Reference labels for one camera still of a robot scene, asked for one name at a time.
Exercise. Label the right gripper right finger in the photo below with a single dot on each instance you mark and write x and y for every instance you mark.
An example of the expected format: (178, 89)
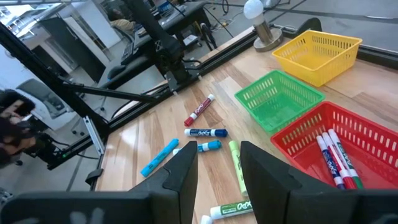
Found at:
(273, 196)

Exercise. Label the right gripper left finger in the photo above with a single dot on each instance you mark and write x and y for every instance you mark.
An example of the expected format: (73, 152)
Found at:
(174, 196)

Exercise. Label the blue-violet thin Expo marker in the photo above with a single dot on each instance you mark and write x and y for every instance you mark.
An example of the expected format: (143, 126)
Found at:
(331, 163)

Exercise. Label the red thin Expo marker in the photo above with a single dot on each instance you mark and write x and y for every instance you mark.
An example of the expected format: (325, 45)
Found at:
(339, 161)

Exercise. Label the green thin Expo marker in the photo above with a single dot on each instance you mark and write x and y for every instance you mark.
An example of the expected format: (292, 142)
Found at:
(346, 158)

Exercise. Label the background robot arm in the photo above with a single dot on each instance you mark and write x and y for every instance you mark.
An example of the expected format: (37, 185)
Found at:
(56, 152)

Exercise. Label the blue highlighter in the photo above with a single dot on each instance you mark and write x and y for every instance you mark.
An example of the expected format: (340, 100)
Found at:
(159, 158)

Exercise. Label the light green highlighter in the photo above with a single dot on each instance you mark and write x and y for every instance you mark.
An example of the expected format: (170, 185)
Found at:
(237, 168)

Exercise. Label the red plastic basket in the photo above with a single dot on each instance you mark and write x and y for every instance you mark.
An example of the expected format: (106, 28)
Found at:
(306, 161)

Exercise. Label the light blue Expo marker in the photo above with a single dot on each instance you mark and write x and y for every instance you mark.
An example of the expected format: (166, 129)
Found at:
(208, 145)

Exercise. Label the dark blue Expo marker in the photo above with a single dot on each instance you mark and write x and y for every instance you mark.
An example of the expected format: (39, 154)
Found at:
(205, 132)

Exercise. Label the green plastic basket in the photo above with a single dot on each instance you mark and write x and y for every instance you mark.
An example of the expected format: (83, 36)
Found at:
(276, 105)

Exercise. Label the yellow plastic basket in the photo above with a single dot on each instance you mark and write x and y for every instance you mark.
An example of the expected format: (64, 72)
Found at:
(314, 59)

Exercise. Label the white bulb brass lamp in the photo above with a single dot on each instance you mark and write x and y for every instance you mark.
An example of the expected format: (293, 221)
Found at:
(264, 34)

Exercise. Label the dark grey cabinet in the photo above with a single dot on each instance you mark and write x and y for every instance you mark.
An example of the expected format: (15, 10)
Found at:
(77, 53)

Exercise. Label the person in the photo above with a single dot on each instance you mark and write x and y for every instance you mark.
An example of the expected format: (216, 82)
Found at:
(122, 23)

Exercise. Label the black mounting bracket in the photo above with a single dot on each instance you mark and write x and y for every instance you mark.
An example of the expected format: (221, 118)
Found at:
(311, 26)

